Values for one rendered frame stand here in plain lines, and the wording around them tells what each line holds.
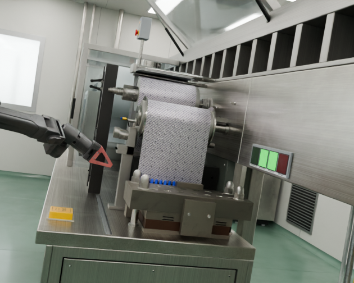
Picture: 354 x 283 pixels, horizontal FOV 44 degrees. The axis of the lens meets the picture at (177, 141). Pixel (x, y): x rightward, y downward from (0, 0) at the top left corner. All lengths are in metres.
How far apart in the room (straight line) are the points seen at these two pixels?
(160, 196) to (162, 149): 0.24
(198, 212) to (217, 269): 0.19
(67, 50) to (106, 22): 0.76
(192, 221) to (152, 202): 0.14
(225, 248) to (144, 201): 0.29
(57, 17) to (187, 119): 5.76
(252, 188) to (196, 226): 0.49
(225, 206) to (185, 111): 0.37
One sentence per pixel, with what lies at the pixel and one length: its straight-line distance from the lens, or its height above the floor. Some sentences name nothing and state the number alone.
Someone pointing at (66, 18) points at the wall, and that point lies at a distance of 7.16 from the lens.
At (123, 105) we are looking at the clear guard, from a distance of 2.53.
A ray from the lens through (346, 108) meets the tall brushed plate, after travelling 1.02.
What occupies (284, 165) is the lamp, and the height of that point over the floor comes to 1.18.
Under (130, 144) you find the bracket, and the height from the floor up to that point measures 1.14.
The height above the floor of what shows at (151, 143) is 1.16.
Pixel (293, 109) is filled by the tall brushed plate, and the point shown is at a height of 1.33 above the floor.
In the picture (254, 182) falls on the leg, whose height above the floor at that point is 1.06.
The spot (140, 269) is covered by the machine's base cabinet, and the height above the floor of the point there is 0.81.
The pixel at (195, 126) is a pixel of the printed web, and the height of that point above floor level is 1.24.
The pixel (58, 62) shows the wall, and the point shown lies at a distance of 7.07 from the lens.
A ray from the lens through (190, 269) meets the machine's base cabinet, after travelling 1.37.
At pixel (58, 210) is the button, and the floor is 0.92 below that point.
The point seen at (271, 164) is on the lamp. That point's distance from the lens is 1.26.
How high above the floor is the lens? 1.26
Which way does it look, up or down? 3 degrees down
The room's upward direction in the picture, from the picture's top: 9 degrees clockwise
